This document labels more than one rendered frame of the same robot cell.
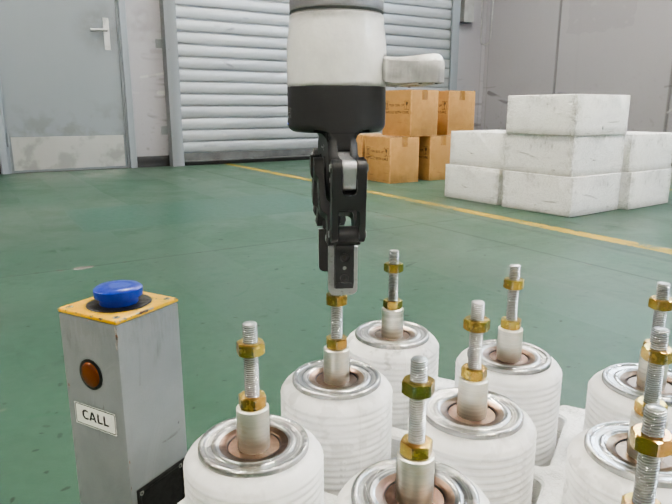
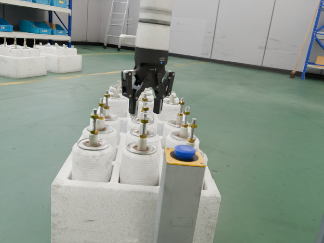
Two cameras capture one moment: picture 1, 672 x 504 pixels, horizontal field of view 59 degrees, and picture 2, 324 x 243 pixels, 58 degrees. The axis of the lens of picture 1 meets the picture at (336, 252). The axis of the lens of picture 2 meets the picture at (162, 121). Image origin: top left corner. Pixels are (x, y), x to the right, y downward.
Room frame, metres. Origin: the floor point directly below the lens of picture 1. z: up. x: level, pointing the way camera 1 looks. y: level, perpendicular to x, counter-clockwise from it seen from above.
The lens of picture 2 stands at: (0.82, 0.58, 0.53)
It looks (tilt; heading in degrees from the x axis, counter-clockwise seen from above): 16 degrees down; 236
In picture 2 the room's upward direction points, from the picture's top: 7 degrees clockwise
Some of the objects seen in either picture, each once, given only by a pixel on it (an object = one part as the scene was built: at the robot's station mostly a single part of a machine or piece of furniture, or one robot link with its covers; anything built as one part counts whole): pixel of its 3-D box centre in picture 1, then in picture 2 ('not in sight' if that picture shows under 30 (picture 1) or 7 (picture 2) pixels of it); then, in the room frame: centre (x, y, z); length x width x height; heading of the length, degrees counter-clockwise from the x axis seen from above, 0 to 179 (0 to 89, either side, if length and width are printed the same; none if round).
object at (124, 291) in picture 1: (118, 296); (184, 153); (0.49, 0.19, 0.32); 0.04 x 0.04 x 0.02
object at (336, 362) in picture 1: (336, 364); (142, 143); (0.47, 0.00, 0.26); 0.02 x 0.02 x 0.03
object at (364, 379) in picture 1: (336, 379); (141, 148); (0.47, 0.00, 0.25); 0.08 x 0.08 x 0.01
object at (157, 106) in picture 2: (342, 270); (157, 106); (0.44, -0.01, 0.36); 0.02 x 0.01 x 0.04; 98
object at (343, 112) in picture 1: (336, 140); (150, 66); (0.47, 0.00, 0.45); 0.08 x 0.08 x 0.09
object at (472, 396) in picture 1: (472, 397); (143, 128); (0.42, -0.10, 0.26); 0.02 x 0.02 x 0.03
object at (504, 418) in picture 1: (471, 412); (142, 132); (0.42, -0.10, 0.25); 0.08 x 0.08 x 0.01
